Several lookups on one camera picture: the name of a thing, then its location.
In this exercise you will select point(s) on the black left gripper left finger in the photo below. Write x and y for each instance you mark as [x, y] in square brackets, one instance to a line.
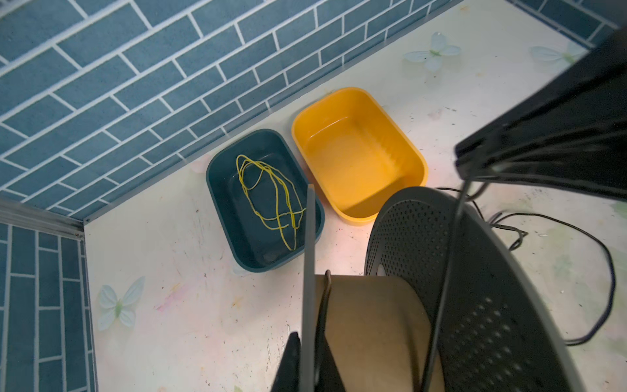
[287, 377]

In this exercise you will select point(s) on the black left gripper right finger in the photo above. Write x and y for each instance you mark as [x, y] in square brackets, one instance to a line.
[326, 374]

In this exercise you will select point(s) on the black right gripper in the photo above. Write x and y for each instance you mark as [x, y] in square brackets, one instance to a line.
[570, 135]

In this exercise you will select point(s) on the dark grey perforated spool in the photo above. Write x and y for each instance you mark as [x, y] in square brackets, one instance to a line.
[441, 306]

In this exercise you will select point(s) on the dark teal plastic bin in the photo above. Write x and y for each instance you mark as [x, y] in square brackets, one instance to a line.
[260, 195]

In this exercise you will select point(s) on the yellow plastic bin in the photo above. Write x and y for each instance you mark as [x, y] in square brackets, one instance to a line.
[357, 154]

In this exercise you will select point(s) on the aluminium corner post left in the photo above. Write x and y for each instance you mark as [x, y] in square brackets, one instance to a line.
[28, 217]

